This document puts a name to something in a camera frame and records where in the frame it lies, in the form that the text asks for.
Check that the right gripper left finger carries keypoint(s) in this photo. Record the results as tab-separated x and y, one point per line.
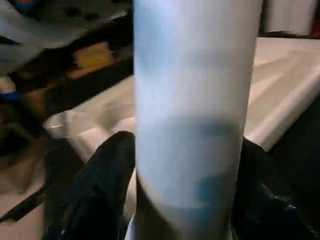
95	200

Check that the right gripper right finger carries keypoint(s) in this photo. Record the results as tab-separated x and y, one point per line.
275	210

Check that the white plastic table leg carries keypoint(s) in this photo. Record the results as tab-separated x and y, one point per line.
195	100

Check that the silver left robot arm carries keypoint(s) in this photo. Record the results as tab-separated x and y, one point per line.
50	30

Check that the black mat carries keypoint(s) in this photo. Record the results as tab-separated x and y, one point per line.
307	135

